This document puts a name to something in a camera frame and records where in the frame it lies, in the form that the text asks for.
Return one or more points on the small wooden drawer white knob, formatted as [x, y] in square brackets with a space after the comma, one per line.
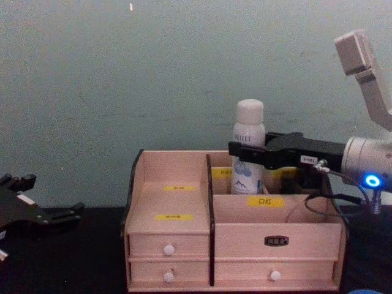
[190, 272]
[186, 245]

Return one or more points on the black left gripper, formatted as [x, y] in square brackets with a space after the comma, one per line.
[15, 214]

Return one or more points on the black table cloth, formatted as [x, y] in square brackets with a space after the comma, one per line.
[92, 260]

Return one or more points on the blue round object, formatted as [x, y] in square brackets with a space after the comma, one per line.
[366, 291]

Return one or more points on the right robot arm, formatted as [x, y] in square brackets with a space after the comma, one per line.
[364, 159]

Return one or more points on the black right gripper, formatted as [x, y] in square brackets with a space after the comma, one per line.
[321, 153]

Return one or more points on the white spray bottle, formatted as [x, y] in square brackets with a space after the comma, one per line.
[249, 122]

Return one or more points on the pale wooden desk organizer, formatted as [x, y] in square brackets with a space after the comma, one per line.
[171, 202]

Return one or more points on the wide wooden drawer white knob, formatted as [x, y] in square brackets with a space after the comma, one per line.
[245, 271]

